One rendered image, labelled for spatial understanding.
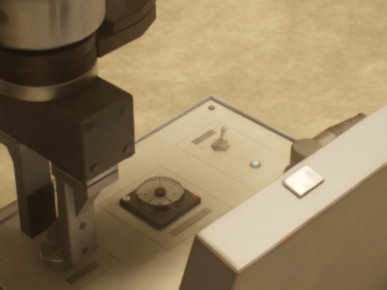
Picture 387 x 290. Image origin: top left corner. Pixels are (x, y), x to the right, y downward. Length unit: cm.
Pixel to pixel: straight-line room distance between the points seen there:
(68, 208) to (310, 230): 32
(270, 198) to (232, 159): 46
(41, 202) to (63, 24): 19
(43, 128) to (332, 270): 25
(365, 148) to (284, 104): 60
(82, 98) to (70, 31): 5
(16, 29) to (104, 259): 23
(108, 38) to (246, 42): 50
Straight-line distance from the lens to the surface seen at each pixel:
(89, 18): 76
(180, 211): 94
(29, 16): 74
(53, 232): 89
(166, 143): 103
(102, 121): 77
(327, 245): 60
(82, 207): 84
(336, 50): 128
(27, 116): 81
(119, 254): 91
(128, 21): 81
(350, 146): 58
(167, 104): 118
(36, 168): 88
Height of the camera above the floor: 66
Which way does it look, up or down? 36 degrees down
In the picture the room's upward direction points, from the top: straight up
